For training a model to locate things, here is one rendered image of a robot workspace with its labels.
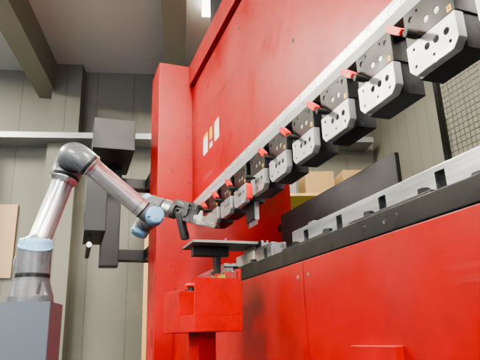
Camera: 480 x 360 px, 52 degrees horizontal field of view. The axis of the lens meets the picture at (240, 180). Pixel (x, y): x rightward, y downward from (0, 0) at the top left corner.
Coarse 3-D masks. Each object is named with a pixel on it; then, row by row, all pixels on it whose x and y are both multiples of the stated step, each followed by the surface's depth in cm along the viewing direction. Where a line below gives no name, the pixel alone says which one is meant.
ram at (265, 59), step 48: (288, 0) 179; (336, 0) 145; (384, 0) 123; (240, 48) 228; (288, 48) 176; (336, 48) 143; (192, 96) 312; (240, 96) 223; (288, 96) 173; (192, 144) 302; (240, 144) 218
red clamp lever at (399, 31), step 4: (388, 28) 113; (392, 28) 112; (396, 28) 111; (400, 28) 110; (388, 32) 114; (392, 32) 112; (396, 32) 110; (400, 32) 109; (404, 32) 107; (408, 32) 106; (412, 32) 106; (416, 32) 107; (404, 36) 107; (408, 36) 107; (412, 36) 107; (416, 36) 107; (420, 36) 108
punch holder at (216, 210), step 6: (216, 192) 246; (210, 198) 256; (210, 204) 255; (216, 210) 242; (216, 216) 241; (216, 222) 241; (222, 222) 241; (228, 222) 242; (216, 228) 253; (222, 228) 254
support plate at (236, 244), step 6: (192, 240) 188; (198, 240) 188; (204, 240) 189; (210, 240) 190; (216, 240) 190; (222, 240) 191; (186, 246) 197; (234, 246) 200; (240, 246) 201; (246, 246) 201
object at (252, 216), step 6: (252, 204) 207; (258, 204) 205; (246, 210) 213; (252, 210) 206; (258, 210) 205; (246, 216) 212; (252, 216) 206; (258, 216) 204; (246, 222) 212; (252, 222) 208
